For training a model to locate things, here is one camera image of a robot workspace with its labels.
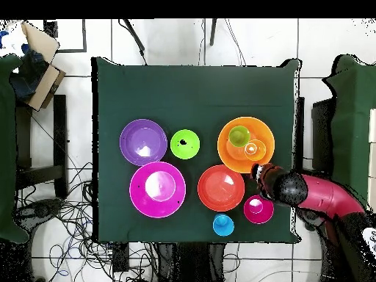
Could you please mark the large orange bowl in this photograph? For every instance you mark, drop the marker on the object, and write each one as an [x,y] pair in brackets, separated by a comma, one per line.
[264,129]

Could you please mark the large pink bowl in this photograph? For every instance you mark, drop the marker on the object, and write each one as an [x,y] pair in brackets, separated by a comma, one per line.
[147,202]

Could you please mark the cardboard box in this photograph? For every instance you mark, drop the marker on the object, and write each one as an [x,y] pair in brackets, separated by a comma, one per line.
[47,85]

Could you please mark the small green bowl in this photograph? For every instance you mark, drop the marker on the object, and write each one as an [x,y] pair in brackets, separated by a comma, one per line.
[188,149]

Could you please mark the orange cup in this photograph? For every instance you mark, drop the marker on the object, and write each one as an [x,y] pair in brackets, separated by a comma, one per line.
[258,152]

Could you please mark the black tripod leg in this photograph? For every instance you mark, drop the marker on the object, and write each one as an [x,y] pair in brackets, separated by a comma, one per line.
[213,32]
[135,36]

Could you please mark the dark green table cloth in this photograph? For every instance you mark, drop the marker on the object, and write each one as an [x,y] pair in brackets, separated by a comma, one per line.
[176,97]

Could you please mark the blue cup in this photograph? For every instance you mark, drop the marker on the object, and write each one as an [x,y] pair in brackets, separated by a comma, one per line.
[223,226]

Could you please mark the green cup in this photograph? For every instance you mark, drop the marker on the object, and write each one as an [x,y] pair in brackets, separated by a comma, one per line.
[239,136]

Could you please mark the white box stack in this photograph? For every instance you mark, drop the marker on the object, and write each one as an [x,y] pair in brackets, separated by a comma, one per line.
[373,147]

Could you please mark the black square frame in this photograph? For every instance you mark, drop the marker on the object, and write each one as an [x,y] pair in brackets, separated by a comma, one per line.
[84,35]

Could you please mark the small crimson bowl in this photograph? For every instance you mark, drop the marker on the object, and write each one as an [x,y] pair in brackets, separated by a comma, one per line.
[258,211]

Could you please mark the black stool frame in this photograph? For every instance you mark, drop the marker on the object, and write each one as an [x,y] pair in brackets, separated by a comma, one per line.
[321,132]
[60,132]

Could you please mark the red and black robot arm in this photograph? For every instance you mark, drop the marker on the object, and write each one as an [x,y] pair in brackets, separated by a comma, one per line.
[326,194]

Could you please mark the wide purple bowl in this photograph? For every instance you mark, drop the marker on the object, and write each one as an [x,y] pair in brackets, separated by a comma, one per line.
[141,138]

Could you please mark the dark blue fabric bundle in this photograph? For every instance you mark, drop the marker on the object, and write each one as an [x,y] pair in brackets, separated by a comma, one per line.
[26,76]

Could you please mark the wide red bowl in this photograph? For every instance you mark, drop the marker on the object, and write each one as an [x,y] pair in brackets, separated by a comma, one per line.
[217,191]

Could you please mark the black power adapter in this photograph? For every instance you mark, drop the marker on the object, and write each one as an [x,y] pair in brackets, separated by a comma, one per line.
[121,258]

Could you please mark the green cloth covered table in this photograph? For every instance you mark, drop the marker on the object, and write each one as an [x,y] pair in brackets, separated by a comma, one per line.
[6,147]
[355,88]

